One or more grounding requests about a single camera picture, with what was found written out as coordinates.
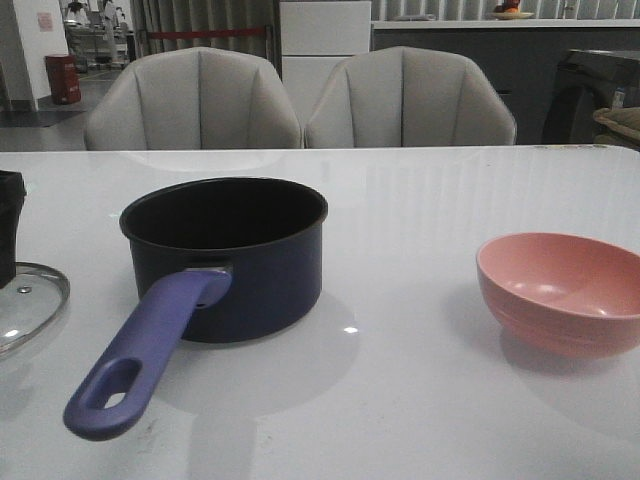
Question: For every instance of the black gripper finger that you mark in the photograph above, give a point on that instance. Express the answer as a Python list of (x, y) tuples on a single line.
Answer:
[(13, 193)]

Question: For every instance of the glass lid blue knob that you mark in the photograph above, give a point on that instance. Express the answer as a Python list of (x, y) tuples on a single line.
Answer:
[(31, 302)]

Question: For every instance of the pink bowl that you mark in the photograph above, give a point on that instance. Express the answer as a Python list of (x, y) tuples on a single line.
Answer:
[(569, 295)]

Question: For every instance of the red bin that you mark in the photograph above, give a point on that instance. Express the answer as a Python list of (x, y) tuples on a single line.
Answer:
[(63, 79)]

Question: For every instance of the left grey upholstered chair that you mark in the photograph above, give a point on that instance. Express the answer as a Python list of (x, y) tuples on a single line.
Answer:
[(192, 99)]

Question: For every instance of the grey upholstered chair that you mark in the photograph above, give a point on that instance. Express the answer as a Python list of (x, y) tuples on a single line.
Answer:
[(192, 99), (408, 97)]

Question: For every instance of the red barrier tape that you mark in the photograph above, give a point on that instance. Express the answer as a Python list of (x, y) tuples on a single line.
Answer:
[(209, 34)]

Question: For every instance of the white cabinet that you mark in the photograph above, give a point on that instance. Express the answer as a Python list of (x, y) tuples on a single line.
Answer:
[(314, 37)]

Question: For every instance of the right grey upholstered chair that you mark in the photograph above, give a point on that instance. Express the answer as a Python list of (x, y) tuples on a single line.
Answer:
[(408, 97)]

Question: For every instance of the fruit plate on counter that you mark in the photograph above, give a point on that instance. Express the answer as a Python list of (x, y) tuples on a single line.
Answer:
[(509, 10)]

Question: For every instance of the grey counter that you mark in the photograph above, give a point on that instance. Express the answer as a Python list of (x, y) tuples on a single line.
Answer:
[(519, 57)]

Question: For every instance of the dark appliance at right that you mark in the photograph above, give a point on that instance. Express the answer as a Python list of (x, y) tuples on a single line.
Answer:
[(586, 81)]

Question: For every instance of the beige cushion at right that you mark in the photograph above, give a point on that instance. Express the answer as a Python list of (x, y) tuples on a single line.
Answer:
[(618, 127)]

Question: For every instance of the blue saucepan with handle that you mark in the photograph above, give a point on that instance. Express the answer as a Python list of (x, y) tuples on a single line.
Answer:
[(218, 260)]

